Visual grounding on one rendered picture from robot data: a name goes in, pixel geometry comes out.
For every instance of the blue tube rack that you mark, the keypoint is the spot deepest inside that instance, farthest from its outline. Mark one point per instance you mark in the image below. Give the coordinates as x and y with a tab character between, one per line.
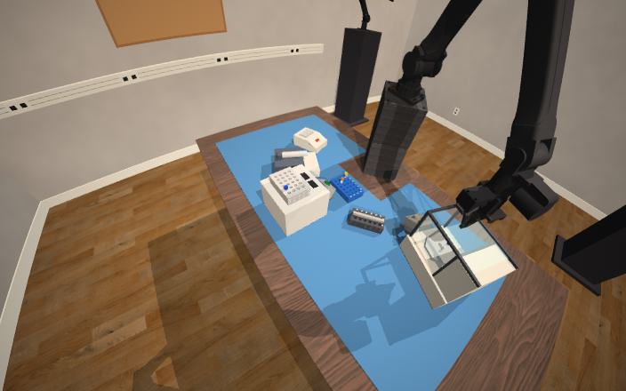
345	189

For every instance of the blue flat mat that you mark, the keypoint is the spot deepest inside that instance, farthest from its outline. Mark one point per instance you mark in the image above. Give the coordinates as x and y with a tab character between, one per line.
361	280

